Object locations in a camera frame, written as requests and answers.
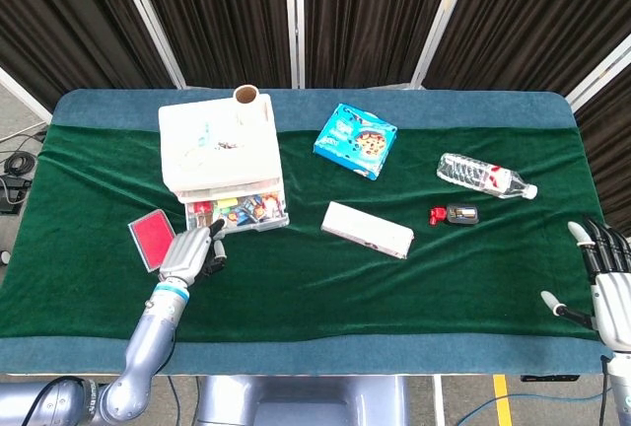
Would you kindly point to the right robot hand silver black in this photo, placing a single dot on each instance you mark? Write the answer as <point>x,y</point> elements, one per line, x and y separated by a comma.
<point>613,303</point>

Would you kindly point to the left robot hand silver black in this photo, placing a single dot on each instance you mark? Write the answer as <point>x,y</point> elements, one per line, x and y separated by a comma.
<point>185,253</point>

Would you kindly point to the clear plastic drawer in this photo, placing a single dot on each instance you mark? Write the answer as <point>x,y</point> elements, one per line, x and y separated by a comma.
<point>222,194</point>
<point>266,225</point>
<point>222,188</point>

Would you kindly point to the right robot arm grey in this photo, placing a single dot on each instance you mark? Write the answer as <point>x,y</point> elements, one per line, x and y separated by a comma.
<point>621,386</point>

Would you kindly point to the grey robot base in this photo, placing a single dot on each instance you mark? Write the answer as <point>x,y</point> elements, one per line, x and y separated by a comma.
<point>296,396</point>

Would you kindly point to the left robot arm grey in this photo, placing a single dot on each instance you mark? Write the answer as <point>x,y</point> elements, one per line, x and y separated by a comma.
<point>148,342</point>

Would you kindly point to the white plastic drawer unit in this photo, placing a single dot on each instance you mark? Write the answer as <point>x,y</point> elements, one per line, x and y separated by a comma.
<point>217,160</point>

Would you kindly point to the red pad with grey border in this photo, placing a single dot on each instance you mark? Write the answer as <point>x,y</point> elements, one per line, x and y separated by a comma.
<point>150,236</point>

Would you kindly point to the black box under table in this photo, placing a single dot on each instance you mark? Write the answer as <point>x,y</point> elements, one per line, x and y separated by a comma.
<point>549,377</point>

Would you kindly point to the small dark trinket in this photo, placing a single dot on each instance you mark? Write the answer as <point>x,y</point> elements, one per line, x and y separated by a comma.
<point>227,145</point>

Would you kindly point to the green velvet cloth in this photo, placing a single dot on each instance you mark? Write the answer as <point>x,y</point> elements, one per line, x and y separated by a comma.
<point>320,293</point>

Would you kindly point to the yellow floor tape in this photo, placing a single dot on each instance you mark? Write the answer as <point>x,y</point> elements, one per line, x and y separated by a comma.
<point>502,399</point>

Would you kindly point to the paper roll with cardboard core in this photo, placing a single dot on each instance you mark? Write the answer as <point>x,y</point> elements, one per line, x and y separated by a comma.
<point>246,108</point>

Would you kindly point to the small black bottle red cap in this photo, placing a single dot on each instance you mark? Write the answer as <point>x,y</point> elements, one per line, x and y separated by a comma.
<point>461,214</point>

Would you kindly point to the black power adapter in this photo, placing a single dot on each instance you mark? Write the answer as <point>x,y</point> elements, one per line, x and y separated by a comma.
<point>12,191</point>

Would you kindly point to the long white carton box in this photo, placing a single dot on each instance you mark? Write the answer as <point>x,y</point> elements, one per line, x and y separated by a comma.
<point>367,229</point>

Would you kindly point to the clear plastic water bottle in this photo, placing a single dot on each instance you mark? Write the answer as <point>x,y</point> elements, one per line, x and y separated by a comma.
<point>473,172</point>

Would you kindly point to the blue cookie box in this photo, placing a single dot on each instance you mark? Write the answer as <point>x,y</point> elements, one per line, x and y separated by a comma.
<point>355,142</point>

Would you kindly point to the dark curtain screen panel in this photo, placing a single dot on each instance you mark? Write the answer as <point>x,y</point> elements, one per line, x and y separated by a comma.
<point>370,12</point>
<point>222,17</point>
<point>64,17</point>
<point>532,12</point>

